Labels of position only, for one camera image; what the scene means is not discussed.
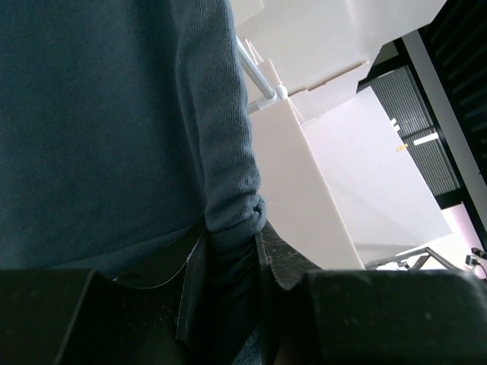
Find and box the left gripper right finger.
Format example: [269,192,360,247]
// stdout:
[254,222,381,365]

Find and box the white metal clothes rack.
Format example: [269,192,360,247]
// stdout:
[237,37,288,115]

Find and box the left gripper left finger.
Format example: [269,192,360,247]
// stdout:
[61,224,208,364]

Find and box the blue-grey t shirt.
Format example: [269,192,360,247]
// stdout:
[1,1,266,364]

